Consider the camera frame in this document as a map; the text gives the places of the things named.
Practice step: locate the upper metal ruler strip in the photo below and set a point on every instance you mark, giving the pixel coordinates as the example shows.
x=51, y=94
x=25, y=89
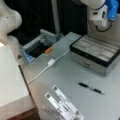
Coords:
x=69, y=111

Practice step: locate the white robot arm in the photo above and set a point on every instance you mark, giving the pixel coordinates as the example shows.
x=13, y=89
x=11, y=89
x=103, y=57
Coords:
x=102, y=12

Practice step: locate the black and grey storage box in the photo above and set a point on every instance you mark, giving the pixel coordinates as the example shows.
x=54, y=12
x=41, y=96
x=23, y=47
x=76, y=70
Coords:
x=97, y=55

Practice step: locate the black pen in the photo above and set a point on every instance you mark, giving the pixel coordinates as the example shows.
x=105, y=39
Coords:
x=91, y=88

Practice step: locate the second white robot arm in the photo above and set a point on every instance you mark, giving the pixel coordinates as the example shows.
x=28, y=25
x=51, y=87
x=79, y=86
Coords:
x=10, y=20

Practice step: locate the clear plastic ruler strip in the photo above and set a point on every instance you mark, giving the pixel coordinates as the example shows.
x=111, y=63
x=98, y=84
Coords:
x=51, y=112

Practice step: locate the wooden shelf block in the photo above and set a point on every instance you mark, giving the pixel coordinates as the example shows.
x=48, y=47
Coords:
x=16, y=102

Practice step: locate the black tray with blue edge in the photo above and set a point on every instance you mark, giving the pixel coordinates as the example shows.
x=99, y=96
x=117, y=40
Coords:
x=40, y=43

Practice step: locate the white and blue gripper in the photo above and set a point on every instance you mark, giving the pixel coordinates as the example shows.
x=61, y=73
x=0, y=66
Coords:
x=102, y=12

